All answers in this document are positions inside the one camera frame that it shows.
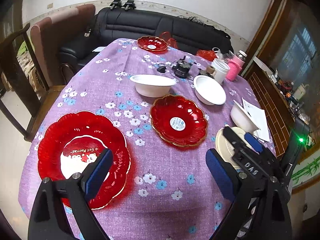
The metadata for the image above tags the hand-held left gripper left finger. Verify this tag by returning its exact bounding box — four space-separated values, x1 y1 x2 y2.
28 148 113 240

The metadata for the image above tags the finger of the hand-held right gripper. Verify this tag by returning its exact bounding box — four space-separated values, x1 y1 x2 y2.
222 126 262 176
244 132 275 160

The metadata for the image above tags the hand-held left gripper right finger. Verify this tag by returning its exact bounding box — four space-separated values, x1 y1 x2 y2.
205 148 293 240

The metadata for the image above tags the white paper bowl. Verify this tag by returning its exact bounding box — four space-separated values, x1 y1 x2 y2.
193 75 227 105
230 99 261 133
129 74 177 97

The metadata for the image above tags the large red glass plate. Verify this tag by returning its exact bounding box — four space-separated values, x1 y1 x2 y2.
37 111 132 210

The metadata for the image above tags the medium red gold-rimmed plate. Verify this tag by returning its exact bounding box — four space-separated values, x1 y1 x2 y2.
150 94 208 147

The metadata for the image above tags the cream round plate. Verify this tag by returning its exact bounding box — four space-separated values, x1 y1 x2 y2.
215 126 247 170

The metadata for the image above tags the white notebook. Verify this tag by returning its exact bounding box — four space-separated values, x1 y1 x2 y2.
241 97 270 142

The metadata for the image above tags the wooden side cabinet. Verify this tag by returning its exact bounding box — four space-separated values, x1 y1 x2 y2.
246 57 310 155

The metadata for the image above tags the purple floral tablecloth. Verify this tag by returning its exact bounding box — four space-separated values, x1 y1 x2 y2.
19 38 277 240

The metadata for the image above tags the pink sleeved thermos bottle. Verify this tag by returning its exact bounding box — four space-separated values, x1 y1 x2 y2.
226 50 248 81

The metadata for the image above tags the white plastic cup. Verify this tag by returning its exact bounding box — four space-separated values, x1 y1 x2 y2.
211 58 230 84

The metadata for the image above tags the clear plastic bag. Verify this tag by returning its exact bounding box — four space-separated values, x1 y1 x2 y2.
212 47 234 60

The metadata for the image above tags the red plastic bag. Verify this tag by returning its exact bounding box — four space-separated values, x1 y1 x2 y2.
160 32 179 49
196 50 218 60

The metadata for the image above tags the black bag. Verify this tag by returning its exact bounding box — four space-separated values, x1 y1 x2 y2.
207 25 232 40

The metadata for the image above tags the dark wooden chair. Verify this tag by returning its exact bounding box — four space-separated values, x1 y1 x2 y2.
0 23 68 143

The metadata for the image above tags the patterned blanket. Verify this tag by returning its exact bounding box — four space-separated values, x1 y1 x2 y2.
15 41 42 88

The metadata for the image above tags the small red gold-rimmed plate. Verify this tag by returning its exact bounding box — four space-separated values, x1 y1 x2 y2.
137 36 168 53

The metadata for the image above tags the brown upholstered armchair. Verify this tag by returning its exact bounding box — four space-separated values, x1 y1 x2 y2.
30 4 97 88

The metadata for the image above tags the black leather sofa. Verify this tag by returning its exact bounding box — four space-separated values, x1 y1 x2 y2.
59 7 234 73

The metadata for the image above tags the green bamboo wall decal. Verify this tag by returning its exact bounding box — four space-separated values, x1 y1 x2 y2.
291 155 320 188

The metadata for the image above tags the black motor with cable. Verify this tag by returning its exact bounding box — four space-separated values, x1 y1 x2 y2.
172 56 192 78

